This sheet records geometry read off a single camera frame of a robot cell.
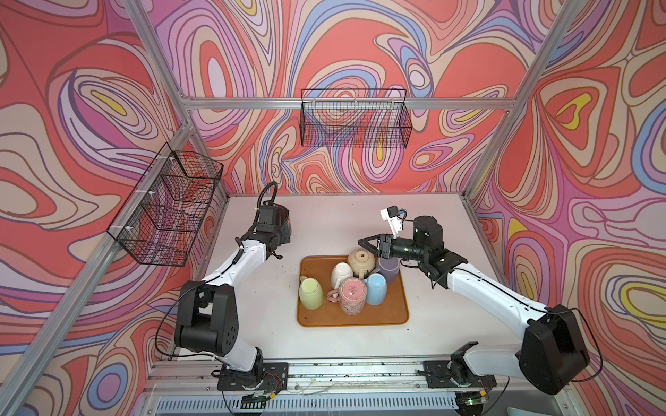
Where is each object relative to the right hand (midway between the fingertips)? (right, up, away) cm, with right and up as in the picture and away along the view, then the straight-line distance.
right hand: (362, 249), depth 75 cm
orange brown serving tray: (+12, -22, +11) cm, 27 cm away
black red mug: (-24, +5, +7) cm, 25 cm away
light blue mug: (+5, -12, +5) cm, 14 cm away
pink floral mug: (-3, -14, +2) cm, 15 cm away
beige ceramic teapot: (+2, -6, +13) cm, 14 cm away
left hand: (-27, +5, +16) cm, 32 cm away
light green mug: (-16, -14, +4) cm, 22 cm away
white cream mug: (-6, -8, +10) cm, 14 cm away
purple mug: (+10, -7, +11) cm, 16 cm away
